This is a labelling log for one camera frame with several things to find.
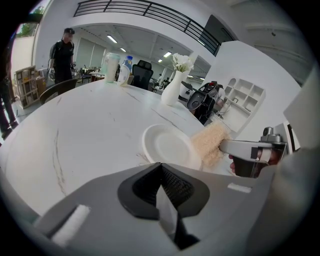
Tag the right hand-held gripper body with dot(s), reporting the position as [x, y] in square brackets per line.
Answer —
[271, 142]

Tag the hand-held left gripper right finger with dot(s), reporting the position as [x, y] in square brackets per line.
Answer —
[225, 212]

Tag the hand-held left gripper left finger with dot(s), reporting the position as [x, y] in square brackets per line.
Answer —
[100, 212]

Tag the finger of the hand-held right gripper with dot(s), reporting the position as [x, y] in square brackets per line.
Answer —
[236, 148]

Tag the beige scrub sponge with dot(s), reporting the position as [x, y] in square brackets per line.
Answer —
[210, 145]

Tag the white round plate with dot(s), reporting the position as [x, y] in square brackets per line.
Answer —
[167, 146]

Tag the person's right hand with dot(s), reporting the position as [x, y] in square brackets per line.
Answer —
[232, 167]

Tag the white cubby shelf unit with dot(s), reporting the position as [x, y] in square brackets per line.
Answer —
[243, 102]

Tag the white ceramic vase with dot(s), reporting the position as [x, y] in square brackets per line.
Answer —
[172, 90]

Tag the white flower bunch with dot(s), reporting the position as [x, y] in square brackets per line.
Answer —
[183, 62]

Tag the black mesh office chair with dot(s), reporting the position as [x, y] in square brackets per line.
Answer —
[142, 75]

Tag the dark curved-back chair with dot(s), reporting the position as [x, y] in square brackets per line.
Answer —
[58, 90]

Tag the white bottle with blue cap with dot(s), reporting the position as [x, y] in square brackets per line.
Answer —
[125, 71]

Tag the white cup with green lid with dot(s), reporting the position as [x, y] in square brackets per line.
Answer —
[111, 67]

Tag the stack of cardboard boxes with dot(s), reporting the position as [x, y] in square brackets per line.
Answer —
[26, 86]

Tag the black metal railing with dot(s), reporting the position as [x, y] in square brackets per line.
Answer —
[160, 17]

